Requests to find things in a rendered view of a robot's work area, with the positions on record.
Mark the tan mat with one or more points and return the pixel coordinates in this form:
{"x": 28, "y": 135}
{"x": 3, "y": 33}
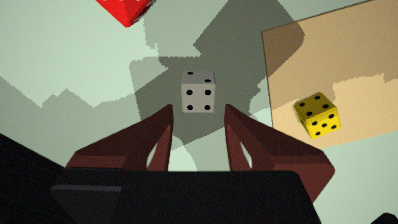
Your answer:
{"x": 350, "y": 55}

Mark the yellow die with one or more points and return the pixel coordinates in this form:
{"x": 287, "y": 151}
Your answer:
{"x": 318, "y": 115}

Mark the red die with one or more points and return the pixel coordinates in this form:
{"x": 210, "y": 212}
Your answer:
{"x": 127, "y": 12}

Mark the white die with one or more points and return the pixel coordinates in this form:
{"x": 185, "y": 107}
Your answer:
{"x": 198, "y": 90}

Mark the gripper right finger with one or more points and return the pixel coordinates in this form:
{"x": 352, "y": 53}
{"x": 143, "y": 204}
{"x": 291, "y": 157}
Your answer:
{"x": 271, "y": 149}

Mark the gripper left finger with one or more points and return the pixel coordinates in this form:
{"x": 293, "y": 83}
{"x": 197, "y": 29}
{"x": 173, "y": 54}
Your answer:
{"x": 130, "y": 147}

